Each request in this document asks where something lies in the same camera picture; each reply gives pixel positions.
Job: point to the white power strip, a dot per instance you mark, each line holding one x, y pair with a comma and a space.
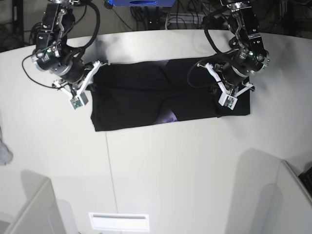
195, 20

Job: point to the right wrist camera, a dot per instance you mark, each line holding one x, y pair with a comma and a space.
79, 101

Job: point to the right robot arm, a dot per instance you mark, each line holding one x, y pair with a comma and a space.
52, 52

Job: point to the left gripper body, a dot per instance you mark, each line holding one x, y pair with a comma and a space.
228, 75

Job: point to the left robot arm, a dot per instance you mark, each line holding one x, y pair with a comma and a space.
247, 55

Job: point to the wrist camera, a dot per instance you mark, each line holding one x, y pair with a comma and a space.
79, 101
228, 101

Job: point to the blue box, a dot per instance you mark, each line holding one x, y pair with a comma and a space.
152, 4

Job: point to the black T-shirt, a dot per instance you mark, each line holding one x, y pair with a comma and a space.
154, 92

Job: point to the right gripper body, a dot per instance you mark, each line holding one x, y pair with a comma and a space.
73, 73

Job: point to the black keyboard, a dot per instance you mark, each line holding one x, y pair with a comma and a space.
306, 179

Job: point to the grey cloth at edge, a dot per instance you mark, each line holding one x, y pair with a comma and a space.
6, 155

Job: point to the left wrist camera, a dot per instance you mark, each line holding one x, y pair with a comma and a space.
228, 101

